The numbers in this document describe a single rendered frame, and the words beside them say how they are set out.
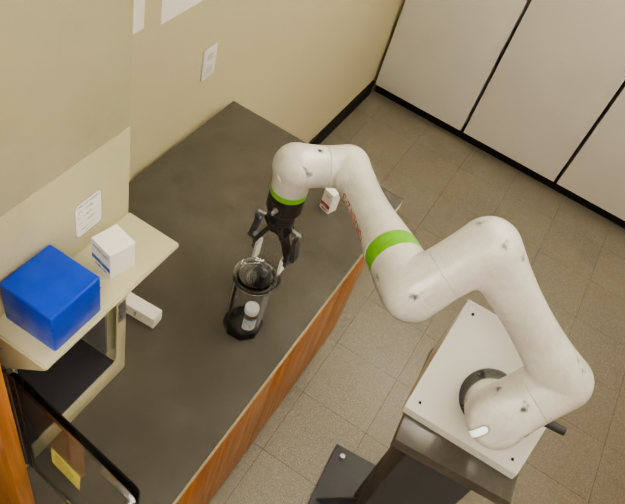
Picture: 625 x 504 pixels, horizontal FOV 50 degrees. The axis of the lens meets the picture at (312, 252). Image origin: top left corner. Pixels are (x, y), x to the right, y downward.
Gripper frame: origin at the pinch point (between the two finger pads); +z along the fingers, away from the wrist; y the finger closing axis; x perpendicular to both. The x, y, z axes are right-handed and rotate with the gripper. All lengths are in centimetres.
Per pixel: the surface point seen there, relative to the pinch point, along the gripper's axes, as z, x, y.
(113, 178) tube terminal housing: -57, -49, -11
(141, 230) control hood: -46, -47, -7
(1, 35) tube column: -92, -67, -11
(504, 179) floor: 103, 227, 41
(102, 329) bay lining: -7, -48, -15
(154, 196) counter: 10.6, 4.4, -42.7
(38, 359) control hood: -46, -76, -1
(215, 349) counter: 10.8, -26.3, 3.1
